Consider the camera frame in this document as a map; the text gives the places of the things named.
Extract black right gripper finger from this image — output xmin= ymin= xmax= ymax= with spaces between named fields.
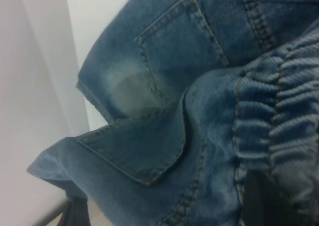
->
xmin=245 ymin=172 xmax=276 ymax=226

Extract blue denim shorts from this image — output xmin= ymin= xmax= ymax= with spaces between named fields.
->
xmin=26 ymin=0 xmax=319 ymax=226

